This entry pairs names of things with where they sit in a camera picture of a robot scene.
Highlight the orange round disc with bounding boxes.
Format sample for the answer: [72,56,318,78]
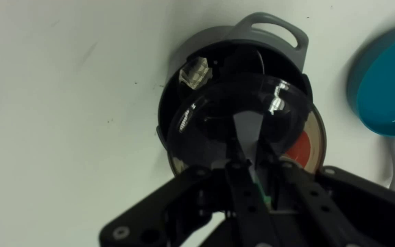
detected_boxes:
[167,107,328,178]

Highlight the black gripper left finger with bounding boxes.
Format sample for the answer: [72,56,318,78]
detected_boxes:
[99,159,271,247]

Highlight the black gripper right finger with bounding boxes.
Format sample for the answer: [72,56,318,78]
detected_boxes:
[258,156,395,247]

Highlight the dark round pot lid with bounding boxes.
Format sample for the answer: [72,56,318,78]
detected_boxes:
[166,74,312,175]

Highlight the teal shallow round pan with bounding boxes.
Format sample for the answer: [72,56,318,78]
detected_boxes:
[347,19,395,196]

